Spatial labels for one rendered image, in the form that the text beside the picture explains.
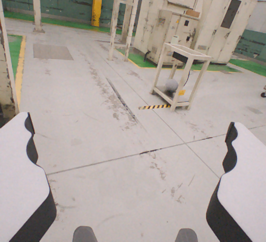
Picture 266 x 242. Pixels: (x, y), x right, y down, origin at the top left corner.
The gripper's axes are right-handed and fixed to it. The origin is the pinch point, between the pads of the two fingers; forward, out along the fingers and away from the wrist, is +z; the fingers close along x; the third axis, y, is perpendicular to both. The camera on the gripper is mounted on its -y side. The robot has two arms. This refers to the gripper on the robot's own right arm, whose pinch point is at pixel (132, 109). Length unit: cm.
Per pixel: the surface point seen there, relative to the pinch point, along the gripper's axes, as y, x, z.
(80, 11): 21, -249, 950
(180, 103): 106, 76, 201
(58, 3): -3, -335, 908
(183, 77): 65, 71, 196
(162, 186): 112, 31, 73
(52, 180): 101, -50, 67
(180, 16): 3, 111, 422
